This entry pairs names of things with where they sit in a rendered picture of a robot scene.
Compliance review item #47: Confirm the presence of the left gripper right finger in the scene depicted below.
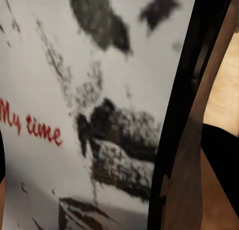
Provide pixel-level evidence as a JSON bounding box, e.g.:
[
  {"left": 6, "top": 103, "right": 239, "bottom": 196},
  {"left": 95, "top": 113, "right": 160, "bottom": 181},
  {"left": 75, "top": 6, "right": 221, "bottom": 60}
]
[{"left": 201, "top": 124, "right": 239, "bottom": 218}]

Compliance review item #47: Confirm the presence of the bottle of coffee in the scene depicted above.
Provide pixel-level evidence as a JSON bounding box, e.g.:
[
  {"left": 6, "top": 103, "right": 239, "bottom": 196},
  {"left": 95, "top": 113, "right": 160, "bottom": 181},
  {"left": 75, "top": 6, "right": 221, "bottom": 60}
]
[{"left": 0, "top": 0, "right": 239, "bottom": 230}]

